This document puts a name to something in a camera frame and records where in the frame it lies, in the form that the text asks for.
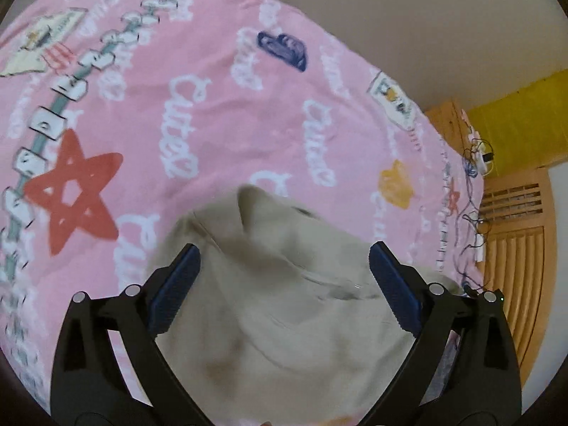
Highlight black cable tangle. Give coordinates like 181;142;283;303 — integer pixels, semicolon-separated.
457;138;497;296

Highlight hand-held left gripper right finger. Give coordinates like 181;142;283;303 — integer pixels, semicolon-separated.
357;240;523;426

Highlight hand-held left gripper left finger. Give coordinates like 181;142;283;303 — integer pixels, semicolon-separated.
50;242;214;426

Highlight white power strip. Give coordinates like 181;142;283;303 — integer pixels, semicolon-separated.
469;142;494;177

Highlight pink printed blanket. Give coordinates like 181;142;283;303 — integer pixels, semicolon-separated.
0;0;486;426

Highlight beige garment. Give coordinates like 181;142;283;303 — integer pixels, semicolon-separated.
151;184;464;426

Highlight wooden slatted furniture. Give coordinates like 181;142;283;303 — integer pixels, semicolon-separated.
424;100;559;387

